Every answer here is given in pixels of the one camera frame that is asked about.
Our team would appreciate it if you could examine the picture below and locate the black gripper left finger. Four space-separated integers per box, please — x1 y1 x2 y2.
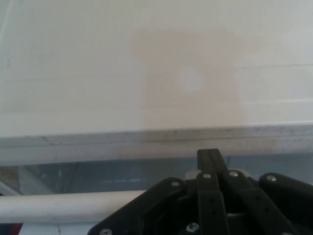
88 148 230 235

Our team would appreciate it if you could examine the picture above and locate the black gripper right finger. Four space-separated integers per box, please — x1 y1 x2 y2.
209 148 313 235

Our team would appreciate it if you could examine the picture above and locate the glass oven door with handle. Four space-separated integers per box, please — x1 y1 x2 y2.
0 123 313 235

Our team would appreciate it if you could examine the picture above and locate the white toaster oven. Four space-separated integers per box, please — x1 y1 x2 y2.
0 0 313 139

